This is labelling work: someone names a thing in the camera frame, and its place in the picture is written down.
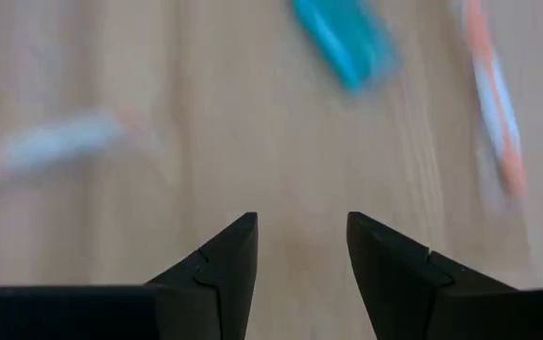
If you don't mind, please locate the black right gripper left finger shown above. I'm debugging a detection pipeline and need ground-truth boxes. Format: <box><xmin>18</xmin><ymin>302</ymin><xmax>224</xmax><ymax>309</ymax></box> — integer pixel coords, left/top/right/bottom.
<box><xmin>145</xmin><ymin>211</ymin><xmax>259</xmax><ymax>340</ymax></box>

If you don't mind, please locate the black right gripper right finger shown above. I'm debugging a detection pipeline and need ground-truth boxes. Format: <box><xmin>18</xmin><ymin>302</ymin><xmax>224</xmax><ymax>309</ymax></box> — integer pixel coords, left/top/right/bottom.
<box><xmin>346</xmin><ymin>211</ymin><xmax>520</xmax><ymax>340</ymax></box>

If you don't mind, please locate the orange toothbrush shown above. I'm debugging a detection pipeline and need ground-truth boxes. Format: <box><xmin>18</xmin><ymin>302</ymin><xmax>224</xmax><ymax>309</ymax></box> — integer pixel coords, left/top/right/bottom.
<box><xmin>454</xmin><ymin>0</ymin><xmax>532</xmax><ymax>212</ymax></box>
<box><xmin>0</xmin><ymin>107</ymin><xmax>161</xmax><ymax>193</ymax></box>

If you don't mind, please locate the teal toothpaste tube white cap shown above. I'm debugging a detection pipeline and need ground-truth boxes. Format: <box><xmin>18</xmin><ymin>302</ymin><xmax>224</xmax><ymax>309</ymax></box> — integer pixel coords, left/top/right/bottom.
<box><xmin>291</xmin><ymin>0</ymin><xmax>400</xmax><ymax>94</ymax></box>

